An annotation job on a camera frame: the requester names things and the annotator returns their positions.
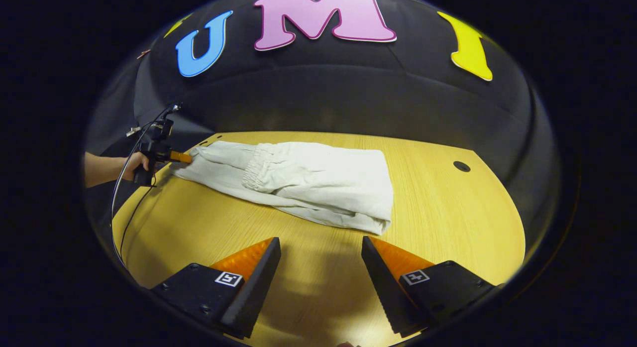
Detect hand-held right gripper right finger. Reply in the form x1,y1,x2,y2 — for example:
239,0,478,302
361,236,502,338

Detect grey cable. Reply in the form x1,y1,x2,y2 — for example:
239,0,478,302
110,106,176,271

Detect black backdrop cloth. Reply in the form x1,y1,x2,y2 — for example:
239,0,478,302
84,0,562,250

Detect thin black cable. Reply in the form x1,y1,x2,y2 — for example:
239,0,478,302
118,164,158,250

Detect white jeans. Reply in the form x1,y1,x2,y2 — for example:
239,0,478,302
171,140,394,236

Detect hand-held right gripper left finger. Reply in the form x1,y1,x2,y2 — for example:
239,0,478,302
149,237,282,340

